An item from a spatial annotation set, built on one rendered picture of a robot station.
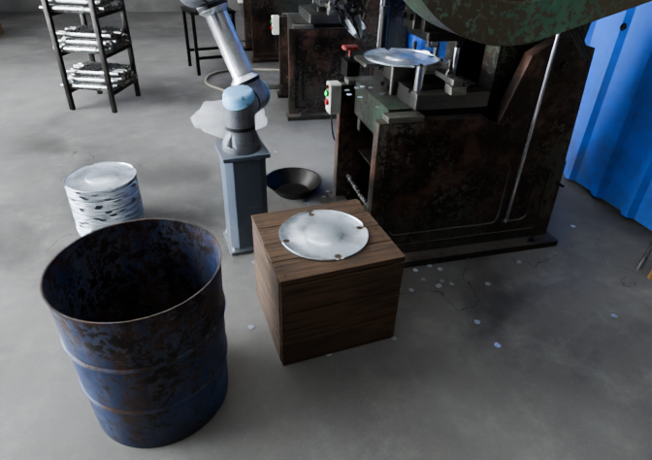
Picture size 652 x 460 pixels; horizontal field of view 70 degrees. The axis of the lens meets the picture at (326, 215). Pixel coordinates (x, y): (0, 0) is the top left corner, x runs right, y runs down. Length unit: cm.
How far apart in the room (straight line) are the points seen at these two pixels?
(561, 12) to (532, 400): 117
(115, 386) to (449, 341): 106
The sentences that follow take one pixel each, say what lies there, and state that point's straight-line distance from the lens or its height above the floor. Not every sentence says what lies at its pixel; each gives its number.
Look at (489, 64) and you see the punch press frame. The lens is 195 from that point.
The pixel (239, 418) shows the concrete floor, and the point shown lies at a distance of 148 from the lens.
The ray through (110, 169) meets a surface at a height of 24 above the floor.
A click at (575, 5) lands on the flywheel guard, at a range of 168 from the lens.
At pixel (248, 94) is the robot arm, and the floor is 67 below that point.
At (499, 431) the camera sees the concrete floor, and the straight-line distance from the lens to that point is 154.
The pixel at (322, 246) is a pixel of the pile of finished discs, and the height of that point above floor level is 35.
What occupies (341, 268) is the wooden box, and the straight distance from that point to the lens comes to 139.
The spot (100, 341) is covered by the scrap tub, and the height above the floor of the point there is 42.
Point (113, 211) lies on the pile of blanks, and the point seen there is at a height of 15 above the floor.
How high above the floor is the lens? 120
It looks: 32 degrees down
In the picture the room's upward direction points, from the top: 2 degrees clockwise
